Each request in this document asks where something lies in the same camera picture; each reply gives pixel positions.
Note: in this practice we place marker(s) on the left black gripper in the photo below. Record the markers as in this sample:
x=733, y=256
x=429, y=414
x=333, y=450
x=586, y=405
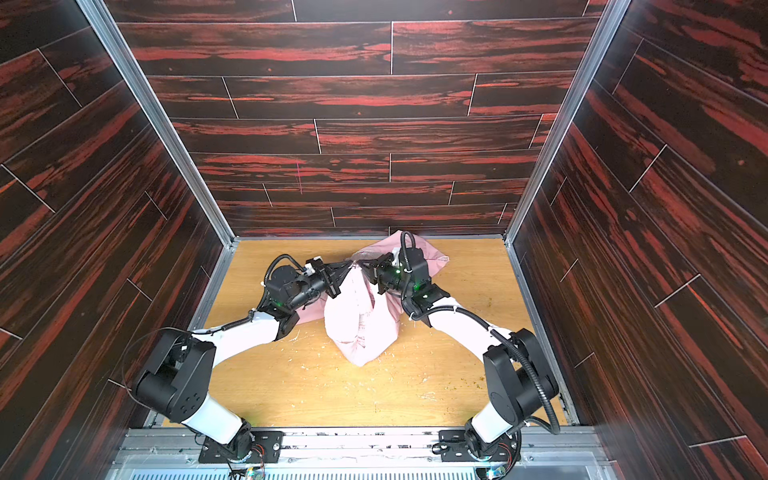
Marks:
x=334, y=276

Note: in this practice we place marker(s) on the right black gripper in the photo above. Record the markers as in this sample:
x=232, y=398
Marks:
x=379, y=273

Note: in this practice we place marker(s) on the pink zip jacket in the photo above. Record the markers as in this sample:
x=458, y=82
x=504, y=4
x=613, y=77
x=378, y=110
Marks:
x=361, y=322

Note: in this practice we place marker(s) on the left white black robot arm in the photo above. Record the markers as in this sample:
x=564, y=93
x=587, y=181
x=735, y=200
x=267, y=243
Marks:
x=176, y=377

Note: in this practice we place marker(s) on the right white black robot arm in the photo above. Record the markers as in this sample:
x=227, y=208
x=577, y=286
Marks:
x=519, y=379

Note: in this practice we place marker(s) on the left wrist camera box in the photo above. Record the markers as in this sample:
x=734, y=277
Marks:
x=314, y=266

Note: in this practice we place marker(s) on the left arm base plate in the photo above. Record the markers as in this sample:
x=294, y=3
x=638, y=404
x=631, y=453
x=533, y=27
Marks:
x=259, y=446

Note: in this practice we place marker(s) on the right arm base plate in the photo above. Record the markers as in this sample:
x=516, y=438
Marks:
x=460, y=445

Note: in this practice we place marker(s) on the aluminium front rail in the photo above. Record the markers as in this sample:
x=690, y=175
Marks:
x=363, y=453

